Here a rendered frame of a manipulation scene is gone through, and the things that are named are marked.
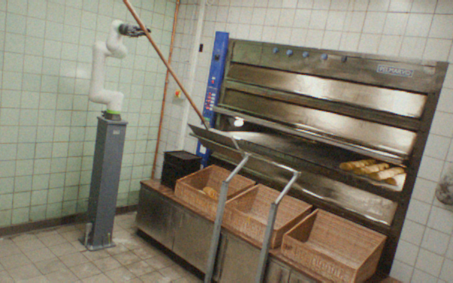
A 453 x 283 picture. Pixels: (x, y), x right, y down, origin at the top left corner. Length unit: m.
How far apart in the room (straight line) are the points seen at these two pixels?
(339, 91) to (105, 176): 2.12
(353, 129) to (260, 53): 1.13
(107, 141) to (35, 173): 0.79
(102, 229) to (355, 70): 2.58
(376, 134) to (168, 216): 1.94
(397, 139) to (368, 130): 0.22
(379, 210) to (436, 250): 0.43
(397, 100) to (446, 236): 0.95
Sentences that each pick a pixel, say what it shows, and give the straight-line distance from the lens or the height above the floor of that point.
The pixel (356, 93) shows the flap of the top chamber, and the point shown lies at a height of 1.80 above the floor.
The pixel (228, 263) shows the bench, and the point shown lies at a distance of 3.27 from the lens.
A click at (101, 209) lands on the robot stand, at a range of 3.75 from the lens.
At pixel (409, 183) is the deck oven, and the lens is 3.01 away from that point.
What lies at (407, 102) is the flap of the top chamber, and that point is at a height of 1.80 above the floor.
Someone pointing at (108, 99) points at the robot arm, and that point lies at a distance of 3.53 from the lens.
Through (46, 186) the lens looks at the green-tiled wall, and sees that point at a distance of 4.08.
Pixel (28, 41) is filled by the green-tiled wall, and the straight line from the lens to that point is 3.74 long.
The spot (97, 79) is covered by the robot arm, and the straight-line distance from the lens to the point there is 3.53.
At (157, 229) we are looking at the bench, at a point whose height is 0.21.
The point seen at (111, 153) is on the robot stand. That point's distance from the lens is 3.59.
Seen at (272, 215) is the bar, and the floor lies 0.86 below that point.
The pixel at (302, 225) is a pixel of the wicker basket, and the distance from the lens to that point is 3.11.
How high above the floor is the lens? 1.83
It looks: 11 degrees down
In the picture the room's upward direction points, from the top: 10 degrees clockwise
